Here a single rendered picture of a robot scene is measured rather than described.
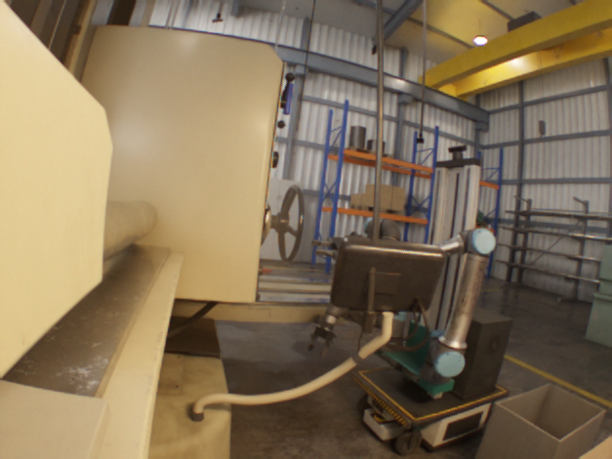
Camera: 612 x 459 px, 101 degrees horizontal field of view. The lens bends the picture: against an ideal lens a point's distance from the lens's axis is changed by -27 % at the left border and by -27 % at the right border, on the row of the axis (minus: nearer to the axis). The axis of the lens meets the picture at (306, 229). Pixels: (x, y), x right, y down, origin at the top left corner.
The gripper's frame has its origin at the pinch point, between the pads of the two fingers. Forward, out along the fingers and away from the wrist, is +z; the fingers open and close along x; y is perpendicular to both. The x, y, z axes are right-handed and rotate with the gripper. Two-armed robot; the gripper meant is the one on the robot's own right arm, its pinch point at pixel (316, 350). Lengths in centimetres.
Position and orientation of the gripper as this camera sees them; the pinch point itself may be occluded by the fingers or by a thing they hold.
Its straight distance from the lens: 203.9
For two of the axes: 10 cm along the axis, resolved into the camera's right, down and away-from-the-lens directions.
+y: 7.6, 4.7, 4.5
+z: -4.0, 8.8, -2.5
